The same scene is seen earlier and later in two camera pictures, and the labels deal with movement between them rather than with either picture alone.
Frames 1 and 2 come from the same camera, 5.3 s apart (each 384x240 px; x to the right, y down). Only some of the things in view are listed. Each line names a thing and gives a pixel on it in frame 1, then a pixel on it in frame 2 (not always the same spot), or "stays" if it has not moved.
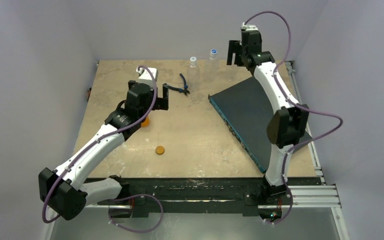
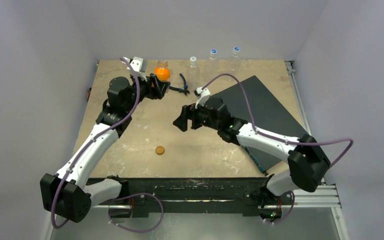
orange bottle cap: [159, 150] stays
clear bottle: [193, 77] stays
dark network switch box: [246, 108] stays
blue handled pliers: [184, 90] stays
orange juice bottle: [146, 123] to [162, 71]
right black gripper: [235, 52] to [194, 116]
